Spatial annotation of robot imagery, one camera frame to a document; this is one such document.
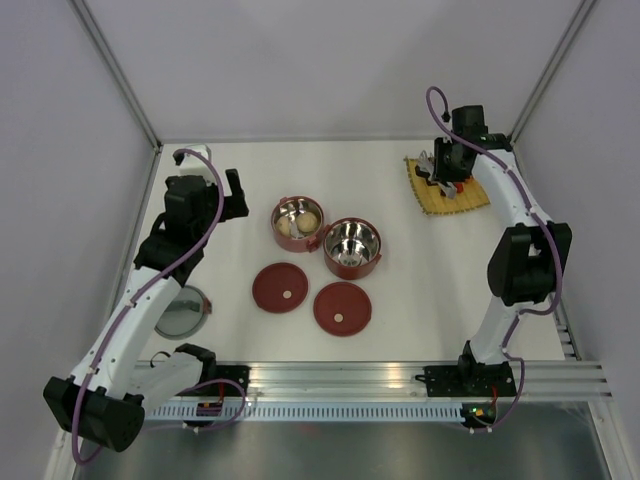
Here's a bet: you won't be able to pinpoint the grey transparent lid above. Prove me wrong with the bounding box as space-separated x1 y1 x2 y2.
154 285 213 340

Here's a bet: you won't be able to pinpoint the yellow bamboo mat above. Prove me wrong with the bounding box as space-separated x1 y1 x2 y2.
404 157 490 216

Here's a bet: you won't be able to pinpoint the aluminium frame post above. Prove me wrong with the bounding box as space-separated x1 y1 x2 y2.
507 0 599 145
67 0 162 152

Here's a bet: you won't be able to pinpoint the white rice black sushi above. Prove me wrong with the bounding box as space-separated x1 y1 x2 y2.
414 165 431 182

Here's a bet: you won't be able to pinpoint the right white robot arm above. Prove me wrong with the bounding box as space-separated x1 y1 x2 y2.
433 105 572 395

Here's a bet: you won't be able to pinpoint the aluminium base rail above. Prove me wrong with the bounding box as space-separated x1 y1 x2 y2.
244 360 613 402

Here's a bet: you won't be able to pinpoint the red steel bowl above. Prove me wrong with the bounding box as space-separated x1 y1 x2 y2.
270 196 325 253
322 217 382 280

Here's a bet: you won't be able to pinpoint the right aluminium frame post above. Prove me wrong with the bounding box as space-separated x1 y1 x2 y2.
507 0 599 145

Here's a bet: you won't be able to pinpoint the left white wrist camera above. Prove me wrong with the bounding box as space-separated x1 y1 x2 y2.
173 144 213 181

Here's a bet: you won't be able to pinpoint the white slotted cable duct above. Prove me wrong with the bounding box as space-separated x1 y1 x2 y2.
147 401 463 423

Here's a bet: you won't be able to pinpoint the left red steel bowl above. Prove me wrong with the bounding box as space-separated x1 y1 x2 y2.
270 196 325 253

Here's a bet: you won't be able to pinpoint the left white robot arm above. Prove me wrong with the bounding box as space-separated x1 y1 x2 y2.
43 169 249 452

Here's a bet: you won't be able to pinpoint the left red lid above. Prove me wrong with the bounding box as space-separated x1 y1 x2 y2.
252 262 309 314

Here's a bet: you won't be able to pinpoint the red lid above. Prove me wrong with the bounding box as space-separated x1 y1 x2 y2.
313 282 372 337
252 262 309 314

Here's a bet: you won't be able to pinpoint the round bun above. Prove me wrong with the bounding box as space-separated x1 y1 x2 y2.
296 211 319 234
275 216 292 238

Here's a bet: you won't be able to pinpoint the metal tongs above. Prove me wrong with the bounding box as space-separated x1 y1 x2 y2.
416 150 453 189

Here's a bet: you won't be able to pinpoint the left aluminium frame post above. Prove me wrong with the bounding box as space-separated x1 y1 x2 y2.
67 0 162 152

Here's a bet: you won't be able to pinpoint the right red lid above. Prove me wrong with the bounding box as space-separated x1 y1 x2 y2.
313 282 372 337

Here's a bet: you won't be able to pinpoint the right red steel bowl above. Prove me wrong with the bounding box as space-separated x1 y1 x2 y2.
322 217 382 280

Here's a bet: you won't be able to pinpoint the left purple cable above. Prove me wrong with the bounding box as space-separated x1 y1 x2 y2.
69 148 225 469

